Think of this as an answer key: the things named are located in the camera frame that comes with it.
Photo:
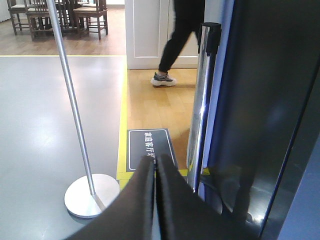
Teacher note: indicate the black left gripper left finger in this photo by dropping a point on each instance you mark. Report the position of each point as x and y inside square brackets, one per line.
[130, 215]

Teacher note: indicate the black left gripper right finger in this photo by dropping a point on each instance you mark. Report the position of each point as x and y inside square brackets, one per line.
[183, 215]

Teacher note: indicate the white open fridge door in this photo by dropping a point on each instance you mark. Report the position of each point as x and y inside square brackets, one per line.
[263, 158]

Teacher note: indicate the dark floor sign sticker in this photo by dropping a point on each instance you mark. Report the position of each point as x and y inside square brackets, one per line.
[151, 142]

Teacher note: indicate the person legs white sneakers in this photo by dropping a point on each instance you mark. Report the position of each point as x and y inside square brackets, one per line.
[189, 15]

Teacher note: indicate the wooden chair right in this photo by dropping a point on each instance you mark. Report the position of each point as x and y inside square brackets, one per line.
[96, 18]

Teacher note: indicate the wooden chair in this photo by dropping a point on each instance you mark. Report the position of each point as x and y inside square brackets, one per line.
[39, 20]
[15, 10]
[96, 18]

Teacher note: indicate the wooden chair middle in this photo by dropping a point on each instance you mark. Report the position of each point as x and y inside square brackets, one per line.
[39, 20]

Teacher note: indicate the wooden chair left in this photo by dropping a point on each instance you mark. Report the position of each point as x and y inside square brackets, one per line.
[15, 10]

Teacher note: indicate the silver stanchion post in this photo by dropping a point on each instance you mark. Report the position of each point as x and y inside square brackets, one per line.
[88, 196]

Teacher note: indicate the chrome belt barrier post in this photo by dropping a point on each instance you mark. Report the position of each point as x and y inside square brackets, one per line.
[209, 41]

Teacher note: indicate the white wall cabinet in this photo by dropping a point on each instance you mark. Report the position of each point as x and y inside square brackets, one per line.
[149, 25]

